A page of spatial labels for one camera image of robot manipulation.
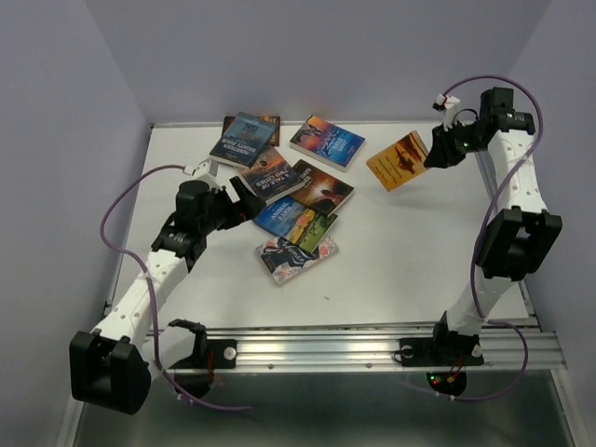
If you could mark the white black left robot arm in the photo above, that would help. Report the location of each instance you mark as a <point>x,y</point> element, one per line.
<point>114,365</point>

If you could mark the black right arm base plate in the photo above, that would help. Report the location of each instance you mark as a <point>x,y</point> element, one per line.
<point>445,359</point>

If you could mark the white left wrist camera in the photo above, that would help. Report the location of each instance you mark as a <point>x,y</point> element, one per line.
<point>206,172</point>

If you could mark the Three Days to See book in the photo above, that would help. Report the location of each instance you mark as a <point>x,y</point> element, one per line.
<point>321,191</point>

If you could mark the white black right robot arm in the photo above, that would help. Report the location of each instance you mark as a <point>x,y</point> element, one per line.
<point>517,231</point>

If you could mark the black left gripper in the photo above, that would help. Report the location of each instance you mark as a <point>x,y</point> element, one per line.
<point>246,209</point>

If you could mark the Huckleberry Finn orange book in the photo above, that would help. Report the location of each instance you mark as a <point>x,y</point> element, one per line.
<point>400,162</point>

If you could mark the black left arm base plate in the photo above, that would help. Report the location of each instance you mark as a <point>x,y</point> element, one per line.
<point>196,372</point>

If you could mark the aluminium front rail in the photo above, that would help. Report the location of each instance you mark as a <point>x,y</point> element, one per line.
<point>366,349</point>

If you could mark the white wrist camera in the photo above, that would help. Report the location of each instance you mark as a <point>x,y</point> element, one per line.
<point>449,106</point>
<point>206,172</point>

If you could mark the dark orange book at back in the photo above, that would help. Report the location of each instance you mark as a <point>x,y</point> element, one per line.
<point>274,119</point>

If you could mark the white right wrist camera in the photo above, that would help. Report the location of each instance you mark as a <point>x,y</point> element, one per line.
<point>449,106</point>

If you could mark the Jane Eyre blue book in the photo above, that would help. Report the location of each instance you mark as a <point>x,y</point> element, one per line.
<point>327,143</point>

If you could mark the Little Women floral book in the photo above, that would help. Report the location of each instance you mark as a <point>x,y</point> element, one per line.
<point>284,261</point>

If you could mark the Nineteen Eighty Four blue book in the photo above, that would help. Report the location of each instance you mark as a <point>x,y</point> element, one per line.
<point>243,141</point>

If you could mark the Animal Farm blue book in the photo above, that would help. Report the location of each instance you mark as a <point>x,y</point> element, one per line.
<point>301,226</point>

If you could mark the Tale of Two Cities book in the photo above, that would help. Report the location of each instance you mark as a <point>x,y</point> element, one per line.
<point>271,177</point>

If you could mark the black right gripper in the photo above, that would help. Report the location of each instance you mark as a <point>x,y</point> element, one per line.
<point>440,155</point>

